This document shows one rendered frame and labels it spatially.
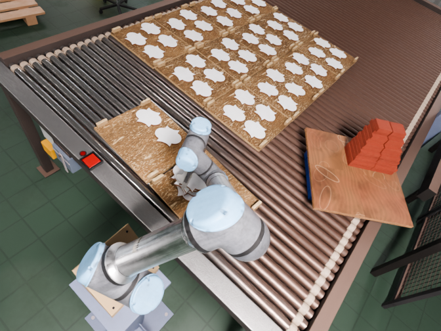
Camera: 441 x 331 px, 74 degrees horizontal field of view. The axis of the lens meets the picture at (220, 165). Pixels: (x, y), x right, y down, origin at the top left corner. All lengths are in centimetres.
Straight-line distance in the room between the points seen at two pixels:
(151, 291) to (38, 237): 152
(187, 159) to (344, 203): 83
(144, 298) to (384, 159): 128
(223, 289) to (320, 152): 84
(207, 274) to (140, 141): 71
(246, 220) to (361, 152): 104
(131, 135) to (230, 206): 100
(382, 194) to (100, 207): 187
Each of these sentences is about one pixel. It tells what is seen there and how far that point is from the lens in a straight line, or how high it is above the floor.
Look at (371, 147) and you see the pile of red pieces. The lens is 159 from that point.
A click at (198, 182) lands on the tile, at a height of 102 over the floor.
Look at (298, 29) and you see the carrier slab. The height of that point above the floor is 95.
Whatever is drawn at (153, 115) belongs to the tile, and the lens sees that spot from 161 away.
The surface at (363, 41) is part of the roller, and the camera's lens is 310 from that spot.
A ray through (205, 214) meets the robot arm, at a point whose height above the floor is 156.
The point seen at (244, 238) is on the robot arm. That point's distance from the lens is 66.
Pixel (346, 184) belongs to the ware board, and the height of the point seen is 104.
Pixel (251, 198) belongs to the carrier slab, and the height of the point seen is 94.
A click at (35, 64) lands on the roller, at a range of 200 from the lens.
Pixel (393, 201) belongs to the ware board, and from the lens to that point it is 168.
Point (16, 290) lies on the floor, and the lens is 230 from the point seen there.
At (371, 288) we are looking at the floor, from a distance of 274.
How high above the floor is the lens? 212
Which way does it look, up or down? 53 degrees down
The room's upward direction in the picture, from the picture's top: 20 degrees clockwise
